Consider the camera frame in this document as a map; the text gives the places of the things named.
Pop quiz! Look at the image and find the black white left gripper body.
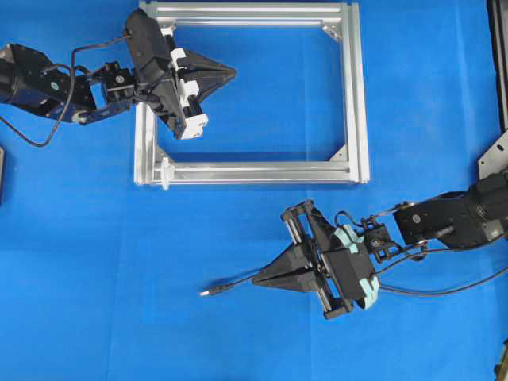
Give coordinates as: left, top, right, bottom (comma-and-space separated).
137, 33, 210, 140

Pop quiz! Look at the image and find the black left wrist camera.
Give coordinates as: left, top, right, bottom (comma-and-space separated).
124, 8, 174, 87

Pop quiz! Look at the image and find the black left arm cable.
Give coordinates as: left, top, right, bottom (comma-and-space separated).
0, 35, 134, 148

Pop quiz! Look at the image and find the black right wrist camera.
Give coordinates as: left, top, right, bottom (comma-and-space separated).
322, 244, 374, 309

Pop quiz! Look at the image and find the aluminium extrusion frame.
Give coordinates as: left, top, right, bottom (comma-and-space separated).
133, 1, 371, 189

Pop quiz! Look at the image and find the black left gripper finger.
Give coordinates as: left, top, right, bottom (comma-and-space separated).
184, 49, 237, 78
189, 73, 236, 107

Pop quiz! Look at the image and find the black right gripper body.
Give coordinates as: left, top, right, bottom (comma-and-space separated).
281, 199, 380, 319

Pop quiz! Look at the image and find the dark object at left edge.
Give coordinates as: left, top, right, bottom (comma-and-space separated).
0, 146, 6, 204

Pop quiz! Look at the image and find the black wire with plug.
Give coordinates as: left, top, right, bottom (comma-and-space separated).
198, 246, 508, 298

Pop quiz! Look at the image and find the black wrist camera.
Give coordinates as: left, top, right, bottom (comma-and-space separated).
124, 8, 174, 87
322, 244, 374, 309

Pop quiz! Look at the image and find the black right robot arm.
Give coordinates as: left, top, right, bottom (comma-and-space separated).
252, 170, 507, 319

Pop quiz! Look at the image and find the white string loop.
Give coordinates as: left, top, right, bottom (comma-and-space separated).
158, 156, 176, 189

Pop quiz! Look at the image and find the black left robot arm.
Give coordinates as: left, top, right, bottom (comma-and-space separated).
1, 30, 237, 140

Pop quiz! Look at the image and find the black bracket at right edge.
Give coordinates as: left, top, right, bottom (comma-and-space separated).
477, 0, 507, 179

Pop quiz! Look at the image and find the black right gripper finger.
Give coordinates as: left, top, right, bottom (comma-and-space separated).
253, 242, 314, 283
252, 268, 318, 293

